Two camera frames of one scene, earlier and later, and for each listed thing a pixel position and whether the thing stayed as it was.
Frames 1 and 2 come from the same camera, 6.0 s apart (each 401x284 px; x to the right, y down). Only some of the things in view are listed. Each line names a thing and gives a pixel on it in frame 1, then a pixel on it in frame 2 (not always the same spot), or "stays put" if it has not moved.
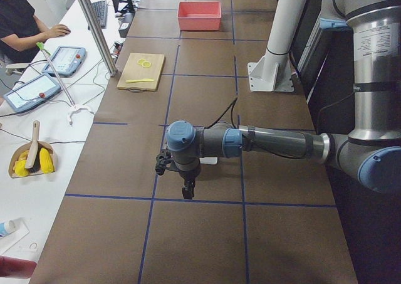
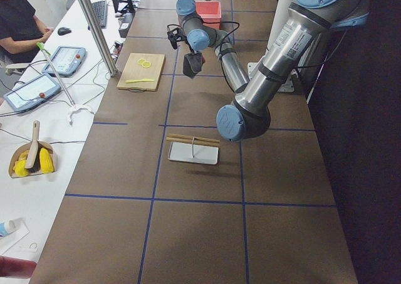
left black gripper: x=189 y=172 to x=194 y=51
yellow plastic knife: x=146 y=79 stays put
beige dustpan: x=31 y=158 stays put
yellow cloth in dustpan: x=46 y=163 stays put
